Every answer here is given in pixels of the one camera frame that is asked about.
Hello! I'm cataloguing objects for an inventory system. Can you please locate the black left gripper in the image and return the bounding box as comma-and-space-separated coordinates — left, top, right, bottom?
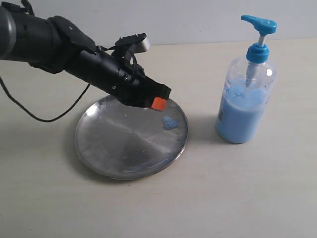
66, 46, 171, 111

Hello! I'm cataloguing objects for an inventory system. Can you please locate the blue soap pump bottle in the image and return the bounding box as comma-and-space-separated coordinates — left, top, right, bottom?
215, 15, 277, 144

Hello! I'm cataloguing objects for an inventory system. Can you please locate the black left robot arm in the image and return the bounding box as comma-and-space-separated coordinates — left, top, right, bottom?
0, 0, 171, 111

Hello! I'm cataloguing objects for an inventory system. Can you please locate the blue soap blob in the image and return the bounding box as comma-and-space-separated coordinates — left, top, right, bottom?
161, 116, 179, 130

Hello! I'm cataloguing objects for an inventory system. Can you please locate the round stainless steel plate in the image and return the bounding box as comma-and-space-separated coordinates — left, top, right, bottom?
74, 95, 189, 180

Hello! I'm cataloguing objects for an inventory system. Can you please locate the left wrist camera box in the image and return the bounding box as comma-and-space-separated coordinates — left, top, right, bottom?
115, 33, 151, 54

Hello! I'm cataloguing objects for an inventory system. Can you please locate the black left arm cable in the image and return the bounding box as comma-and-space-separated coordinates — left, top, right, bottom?
0, 46, 146, 122

